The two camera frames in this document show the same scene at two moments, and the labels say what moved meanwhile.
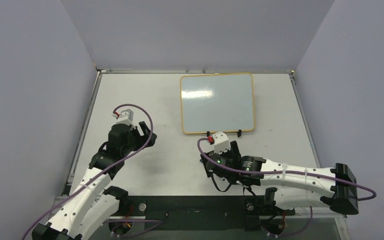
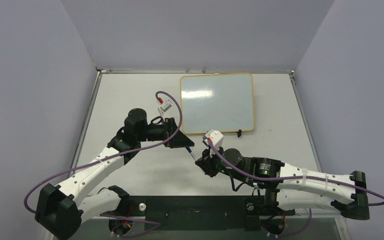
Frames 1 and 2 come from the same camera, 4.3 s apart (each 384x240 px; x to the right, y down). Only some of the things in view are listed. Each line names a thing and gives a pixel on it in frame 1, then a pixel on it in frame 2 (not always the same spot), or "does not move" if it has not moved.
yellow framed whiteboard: (217, 103) does not move
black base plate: (216, 213) does not move
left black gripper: (142, 139) to (180, 140)
